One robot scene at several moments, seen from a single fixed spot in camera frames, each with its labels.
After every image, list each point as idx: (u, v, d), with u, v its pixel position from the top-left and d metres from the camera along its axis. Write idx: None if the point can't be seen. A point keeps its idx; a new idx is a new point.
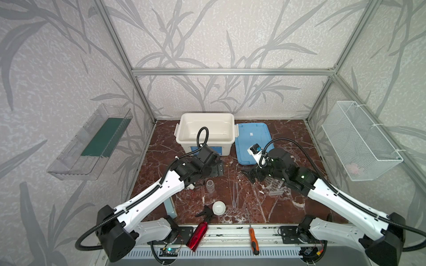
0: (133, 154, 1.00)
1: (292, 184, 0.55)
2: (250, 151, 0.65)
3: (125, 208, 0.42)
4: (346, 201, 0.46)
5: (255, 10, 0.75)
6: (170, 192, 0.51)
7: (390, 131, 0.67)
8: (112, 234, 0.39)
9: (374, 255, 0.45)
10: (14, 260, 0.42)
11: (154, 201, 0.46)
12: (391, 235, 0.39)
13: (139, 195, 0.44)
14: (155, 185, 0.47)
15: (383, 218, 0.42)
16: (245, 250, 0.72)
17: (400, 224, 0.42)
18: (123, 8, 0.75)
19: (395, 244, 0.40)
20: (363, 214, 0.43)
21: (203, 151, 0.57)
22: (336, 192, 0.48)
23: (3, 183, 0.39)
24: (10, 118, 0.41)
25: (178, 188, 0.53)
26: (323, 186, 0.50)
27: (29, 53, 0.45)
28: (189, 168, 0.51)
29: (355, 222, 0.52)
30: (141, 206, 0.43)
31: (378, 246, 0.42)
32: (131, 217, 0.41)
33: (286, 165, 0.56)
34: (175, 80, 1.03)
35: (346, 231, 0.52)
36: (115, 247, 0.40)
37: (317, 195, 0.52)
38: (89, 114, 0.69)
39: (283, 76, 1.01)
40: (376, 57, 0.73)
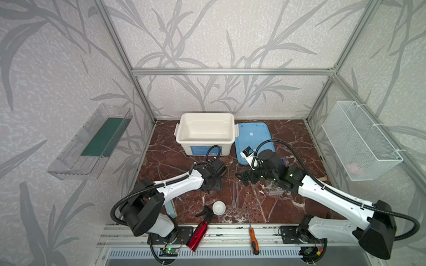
0: (133, 154, 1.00)
1: (282, 183, 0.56)
2: (244, 154, 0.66)
3: (164, 182, 0.48)
4: (333, 194, 0.48)
5: (255, 10, 0.75)
6: (194, 183, 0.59)
7: (390, 131, 0.67)
8: (152, 200, 0.43)
9: (368, 245, 0.46)
10: (14, 260, 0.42)
11: (183, 187, 0.55)
12: (376, 223, 0.40)
13: (175, 178, 0.52)
14: (185, 173, 0.55)
15: (368, 206, 0.43)
16: (245, 250, 0.72)
17: (384, 210, 0.45)
18: (123, 8, 0.75)
19: (380, 230, 0.40)
20: (350, 205, 0.45)
21: (216, 160, 0.70)
22: (323, 186, 0.50)
23: (3, 183, 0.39)
24: (10, 118, 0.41)
25: (197, 186, 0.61)
26: (310, 182, 0.52)
27: (29, 53, 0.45)
28: (204, 172, 0.61)
29: (345, 214, 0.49)
30: (175, 185, 0.50)
31: (367, 235, 0.44)
32: (167, 191, 0.47)
33: (275, 165, 0.58)
34: (175, 80, 1.03)
35: (340, 226, 0.53)
36: (149, 215, 0.44)
37: (305, 192, 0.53)
38: (89, 114, 0.69)
39: (282, 76, 1.02)
40: (376, 57, 0.73)
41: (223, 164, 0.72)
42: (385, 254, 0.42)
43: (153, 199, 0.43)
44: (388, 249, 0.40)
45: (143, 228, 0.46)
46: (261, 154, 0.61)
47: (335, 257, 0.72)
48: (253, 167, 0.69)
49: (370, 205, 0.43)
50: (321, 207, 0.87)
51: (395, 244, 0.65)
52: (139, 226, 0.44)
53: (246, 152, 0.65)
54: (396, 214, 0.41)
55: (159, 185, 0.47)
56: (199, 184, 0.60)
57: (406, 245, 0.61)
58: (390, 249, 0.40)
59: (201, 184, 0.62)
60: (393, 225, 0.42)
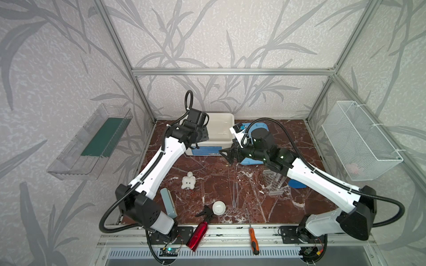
0: (133, 154, 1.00)
1: (272, 164, 0.55)
2: (234, 131, 0.74)
3: (139, 179, 0.43)
4: (323, 177, 0.47)
5: (255, 10, 0.75)
6: (174, 155, 0.51)
7: (390, 131, 0.67)
8: (136, 204, 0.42)
9: (348, 228, 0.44)
10: (14, 260, 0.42)
11: (163, 166, 0.47)
12: (362, 206, 0.40)
13: (148, 167, 0.45)
14: (158, 152, 0.48)
15: (356, 191, 0.43)
16: (245, 250, 0.72)
17: (370, 194, 0.45)
18: (122, 8, 0.74)
19: (364, 214, 0.40)
20: (337, 189, 0.45)
21: (192, 112, 0.58)
22: (313, 169, 0.49)
23: (3, 183, 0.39)
24: (10, 118, 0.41)
25: (181, 151, 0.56)
26: (300, 164, 0.50)
27: (29, 53, 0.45)
28: (184, 131, 0.52)
29: (331, 197, 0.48)
30: (153, 174, 0.44)
31: (350, 218, 0.44)
32: (148, 184, 0.43)
33: (268, 146, 0.55)
34: (175, 80, 1.03)
35: (329, 217, 0.54)
36: (145, 213, 0.43)
37: (295, 174, 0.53)
38: (89, 114, 0.69)
39: (282, 76, 1.02)
40: (376, 57, 0.73)
41: (201, 113, 0.60)
42: (361, 236, 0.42)
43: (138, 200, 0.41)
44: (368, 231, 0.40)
45: (152, 218, 0.47)
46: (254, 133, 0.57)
47: (336, 256, 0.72)
48: (243, 145, 0.64)
49: (357, 189, 0.44)
50: (321, 207, 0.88)
51: (395, 244, 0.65)
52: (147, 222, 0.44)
53: (238, 129, 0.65)
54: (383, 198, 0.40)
55: (135, 185, 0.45)
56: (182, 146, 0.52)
57: (406, 244, 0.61)
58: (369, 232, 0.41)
59: (183, 147, 0.53)
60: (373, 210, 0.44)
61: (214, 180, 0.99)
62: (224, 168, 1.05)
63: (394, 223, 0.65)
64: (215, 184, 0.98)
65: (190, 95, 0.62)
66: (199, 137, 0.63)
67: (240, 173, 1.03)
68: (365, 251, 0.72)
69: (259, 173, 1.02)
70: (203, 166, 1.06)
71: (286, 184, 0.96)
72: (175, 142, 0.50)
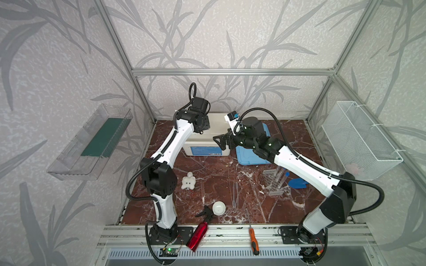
0: (133, 154, 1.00)
1: (260, 151, 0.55)
2: (228, 118, 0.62)
3: (160, 151, 0.51)
4: (307, 163, 0.49)
5: (255, 10, 0.75)
6: (186, 133, 0.59)
7: (390, 131, 0.67)
8: (160, 171, 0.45)
9: (328, 211, 0.50)
10: (14, 260, 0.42)
11: (179, 142, 0.55)
12: (339, 189, 0.43)
13: (165, 142, 0.53)
14: (172, 131, 0.55)
15: (335, 175, 0.46)
16: (245, 250, 0.72)
17: (349, 179, 0.47)
18: (122, 8, 0.74)
19: (341, 196, 0.43)
20: (318, 174, 0.47)
21: (195, 100, 0.67)
22: (298, 155, 0.51)
23: (3, 183, 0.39)
24: (10, 118, 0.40)
25: (191, 131, 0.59)
26: (287, 151, 0.53)
27: (29, 53, 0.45)
28: (192, 113, 0.60)
29: (313, 183, 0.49)
30: (171, 148, 0.52)
31: (328, 200, 0.47)
32: (167, 155, 0.50)
33: (257, 133, 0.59)
34: (175, 80, 1.04)
35: (316, 208, 0.56)
36: (168, 178, 0.50)
37: (282, 161, 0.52)
38: (89, 114, 0.69)
39: (282, 76, 1.02)
40: (376, 57, 0.73)
41: (204, 101, 0.69)
42: (340, 218, 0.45)
43: (163, 167, 0.48)
44: (343, 213, 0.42)
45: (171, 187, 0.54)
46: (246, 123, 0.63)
47: (336, 257, 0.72)
48: (234, 132, 0.67)
49: (337, 174, 0.46)
50: None
51: (395, 244, 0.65)
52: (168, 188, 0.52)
53: (232, 117, 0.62)
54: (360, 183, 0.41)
55: (157, 157, 0.51)
56: (191, 126, 0.61)
57: (406, 245, 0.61)
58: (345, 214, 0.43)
59: (193, 126, 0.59)
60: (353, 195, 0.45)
61: (214, 180, 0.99)
62: (224, 168, 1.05)
63: (394, 223, 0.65)
64: (215, 184, 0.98)
65: (194, 86, 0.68)
66: (203, 124, 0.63)
67: (240, 173, 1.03)
68: (365, 251, 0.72)
69: (259, 173, 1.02)
70: (203, 166, 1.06)
71: (286, 184, 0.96)
72: (185, 122, 0.58)
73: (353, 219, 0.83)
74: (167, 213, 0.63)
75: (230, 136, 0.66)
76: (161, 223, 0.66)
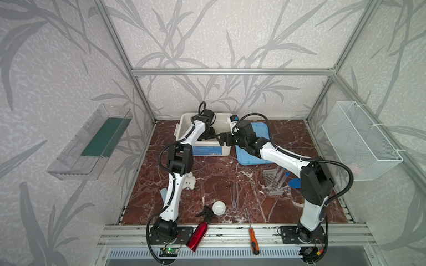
0: (133, 154, 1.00)
1: (249, 148, 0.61)
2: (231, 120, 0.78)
3: (184, 137, 0.67)
4: (284, 153, 0.57)
5: (255, 10, 0.75)
6: (201, 128, 0.78)
7: (391, 131, 0.67)
8: (186, 149, 0.65)
9: (305, 194, 0.55)
10: (14, 260, 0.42)
11: (196, 134, 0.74)
12: (308, 168, 0.49)
13: (187, 132, 0.70)
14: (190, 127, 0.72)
15: (305, 158, 0.53)
16: (245, 250, 0.72)
17: (317, 159, 0.54)
18: (123, 8, 0.75)
19: (308, 174, 0.49)
20: (292, 159, 0.55)
21: (206, 111, 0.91)
22: (277, 147, 0.61)
23: (3, 183, 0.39)
24: (10, 118, 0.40)
25: (203, 129, 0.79)
26: (268, 146, 0.62)
27: (29, 53, 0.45)
28: (203, 117, 0.79)
29: (290, 168, 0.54)
30: (192, 136, 0.69)
31: (303, 181, 0.52)
32: (189, 140, 0.65)
33: (247, 133, 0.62)
34: (175, 80, 1.03)
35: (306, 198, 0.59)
36: (189, 157, 0.65)
37: (265, 154, 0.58)
38: (89, 114, 0.69)
39: (282, 76, 1.02)
40: (376, 57, 0.73)
41: (212, 112, 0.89)
42: (318, 200, 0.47)
43: (187, 147, 0.64)
44: (315, 192, 0.50)
45: (189, 166, 0.68)
46: (238, 122, 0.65)
47: (336, 257, 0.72)
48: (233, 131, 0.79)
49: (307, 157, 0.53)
50: None
51: (396, 244, 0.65)
52: (187, 165, 0.66)
53: (232, 119, 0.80)
54: (326, 162, 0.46)
55: (182, 140, 0.67)
56: (203, 126, 0.80)
57: (406, 245, 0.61)
58: (319, 193, 0.50)
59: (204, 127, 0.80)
60: (326, 175, 0.52)
61: (214, 180, 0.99)
62: (224, 168, 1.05)
63: (394, 223, 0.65)
64: (216, 184, 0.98)
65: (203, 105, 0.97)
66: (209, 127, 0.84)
67: (240, 173, 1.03)
68: (365, 251, 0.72)
69: (260, 174, 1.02)
70: (203, 166, 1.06)
71: (286, 184, 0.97)
72: (199, 122, 0.76)
73: (353, 219, 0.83)
74: (178, 198, 0.70)
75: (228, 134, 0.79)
76: (166, 213, 0.67)
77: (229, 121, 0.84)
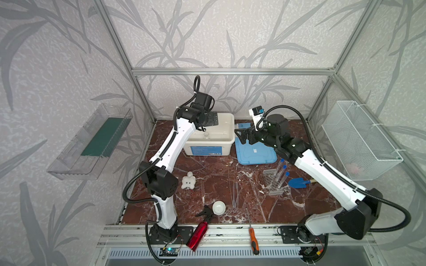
0: (133, 154, 1.04)
1: (282, 150, 0.55)
2: (253, 112, 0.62)
3: (158, 155, 0.49)
4: (331, 172, 0.47)
5: (255, 10, 0.75)
6: (185, 134, 0.54)
7: (390, 131, 0.67)
8: (159, 176, 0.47)
9: (345, 225, 0.47)
10: (14, 260, 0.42)
11: (178, 144, 0.52)
12: (363, 205, 0.40)
13: (165, 144, 0.50)
14: (172, 133, 0.52)
15: (361, 190, 0.43)
16: (245, 250, 0.72)
17: (376, 197, 0.42)
18: (123, 8, 0.74)
19: (364, 213, 0.40)
20: (343, 184, 0.44)
21: (199, 95, 0.62)
22: (322, 162, 0.49)
23: (3, 183, 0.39)
24: (10, 118, 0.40)
25: (191, 130, 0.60)
26: (310, 155, 0.50)
27: (29, 53, 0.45)
28: (192, 112, 0.55)
29: (336, 194, 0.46)
30: (171, 151, 0.50)
31: (349, 215, 0.44)
32: (166, 160, 0.48)
33: (282, 132, 0.55)
34: (175, 80, 1.03)
35: (328, 214, 0.54)
36: (166, 184, 0.49)
37: (303, 164, 0.53)
38: (89, 114, 0.69)
39: (282, 76, 1.02)
40: (376, 57, 0.73)
41: (207, 97, 0.63)
42: (359, 236, 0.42)
43: (161, 172, 0.46)
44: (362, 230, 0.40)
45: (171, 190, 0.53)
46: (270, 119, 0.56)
47: (335, 257, 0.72)
48: (257, 128, 0.65)
49: (364, 189, 0.43)
50: (321, 208, 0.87)
51: (395, 244, 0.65)
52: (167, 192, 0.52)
53: (255, 112, 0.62)
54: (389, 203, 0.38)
55: (155, 162, 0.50)
56: (191, 127, 0.56)
57: (406, 245, 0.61)
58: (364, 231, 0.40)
59: (194, 125, 0.57)
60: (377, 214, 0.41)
61: (214, 180, 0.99)
62: (224, 168, 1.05)
63: (394, 223, 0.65)
64: (216, 184, 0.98)
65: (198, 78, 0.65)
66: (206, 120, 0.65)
67: (240, 173, 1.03)
68: (365, 251, 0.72)
69: (260, 173, 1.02)
70: (203, 166, 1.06)
71: (286, 184, 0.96)
72: (186, 122, 0.54)
73: None
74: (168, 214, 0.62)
75: (251, 131, 0.65)
76: (162, 223, 0.66)
77: (250, 114, 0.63)
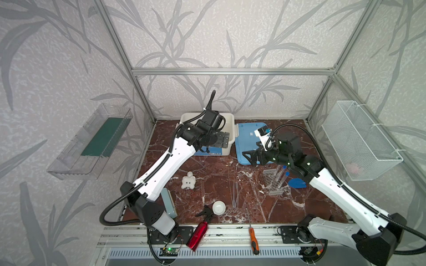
0: (133, 154, 1.04)
1: (295, 168, 0.54)
2: (259, 133, 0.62)
3: (142, 180, 0.43)
4: (350, 195, 0.45)
5: (255, 10, 0.75)
6: (180, 158, 0.48)
7: (390, 131, 0.67)
8: (137, 205, 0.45)
9: (366, 250, 0.44)
10: (14, 260, 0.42)
11: (168, 169, 0.46)
12: (387, 232, 0.38)
13: (153, 168, 0.44)
14: (166, 155, 0.46)
15: (384, 216, 0.41)
16: (245, 250, 0.72)
17: (400, 223, 0.40)
18: (123, 8, 0.74)
19: (389, 241, 0.39)
20: (364, 209, 0.42)
21: (208, 114, 0.54)
22: (340, 183, 0.47)
23: (3, 183, 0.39)
24: (10, 118, 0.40)
25: (189, 153, 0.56)
26: (327, 176, 0.48)
27: (29, 53, 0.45)
28: (195, 132, 0.48)
29: (355, 217, 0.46)
30: (157, 176, 0.43)
31: (370, 241, 0.42)
32: (151, 187, 0.42)
33: (294, 150, 0.54)
34: (175, 80, 1.03)
35: (340, 227, 0.52)
36: (144, 214, 0.43)
37: (319, 184, 0.51)
38: (89, 114, 0.69)
39: (282, 76, 1.02)
40: (376, 57, 0.73)
41: (215, 117, 0.56)
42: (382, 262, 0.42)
43: (139, 201, 0.40)
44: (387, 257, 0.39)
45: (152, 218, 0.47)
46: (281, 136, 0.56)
47: (335, 257, 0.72)
48: (267, 148, 0.64)
49: (386, 214, 0.41)
50: (322, 208, 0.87)
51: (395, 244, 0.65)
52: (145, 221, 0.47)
53: (262, 132, 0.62)
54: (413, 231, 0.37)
55: (138, 187, 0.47)
56: (189, 150, 0.50)
57: (406, 244, 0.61)
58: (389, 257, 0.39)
59: (193, 148, 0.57)
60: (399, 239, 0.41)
61: (214, 180, 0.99)
62: (224, 168, 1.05)
63: None
64: (216, 184, 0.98)
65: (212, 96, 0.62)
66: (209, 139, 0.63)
67: (240, 173, 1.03)
68: None
69: (260, 174, 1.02)
70: (203, 166, 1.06)
71: (286, 184, 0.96)
72: (184, 143, 0.47)
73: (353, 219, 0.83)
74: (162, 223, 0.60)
75: (260, 151, 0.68)
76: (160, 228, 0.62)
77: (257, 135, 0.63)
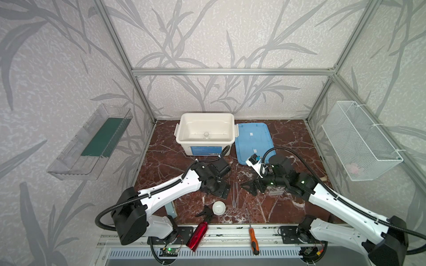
0: (133, 154, 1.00)
1: (293, 189, 0.56)
2: (250, 162, 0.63)
3: (149, 192, 0.45)
4: (347, 206, 0.47)
5: (255, 10, 0.75)
6: (188, 188, 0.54)
7: (390, 130, 0.67)
8: (133, 215, 0.41)
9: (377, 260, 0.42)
10: (14, 260, 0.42)
11: (173, 194, 0.50)
12: (391, 238, 0.39)
13: (163, 185, 0.47)
14: (176, 179, 0.50)
15: (383, 221, 0.42)
16: (245, 250, 0.72)
17: (399, 227, 0.44)
18: (123, 8, 0.75)
19: (394, 247, 0.39)
20: (363, 218, 0.44)
21: (220, 160, 0.63)
22: (335, 196, 0.49)
23: (3, 183, 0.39)
24: (10, 118, 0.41)
25: (194, 188, 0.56)
26: (321, 191, 0.51)
27: (29, 53, 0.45)
28: (207, 172, 0.55)
29: (358, 227, 0.51)
30: (162, 195, 0.46)
31: (378, 250, 0.43)
32: (152, 202, 0.43)
33: (287, 171, 0.57)
34: (175, 80, 1.03)
35: (347, 233, 0.52)
36: (131, 229, 0.42)
37: (317, 200, 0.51)
38: (89, 114, 0.69)
39: (282, 76, 1.02)
40: (376, 57, 0.73)
41: (226, 165, 0.64)
42: None
43: (137, 211, 0.40)
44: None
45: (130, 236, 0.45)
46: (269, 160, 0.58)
47: (336, 257, 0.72)
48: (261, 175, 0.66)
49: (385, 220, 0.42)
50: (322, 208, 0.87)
51: None
52: (124, 237, 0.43)
53: (253, 159, 0.75)
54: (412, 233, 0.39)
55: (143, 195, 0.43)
56: (196, 185, 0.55)
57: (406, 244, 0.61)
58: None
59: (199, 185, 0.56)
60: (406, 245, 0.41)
61: None
62: None
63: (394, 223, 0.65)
64: None
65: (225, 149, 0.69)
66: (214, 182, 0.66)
67: (240, 173, 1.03)
68: None
69: None
70: None
71: None
72: (195, 178, 0.52)
73: None
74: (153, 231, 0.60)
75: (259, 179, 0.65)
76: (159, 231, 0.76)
77: (248, 163, 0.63)
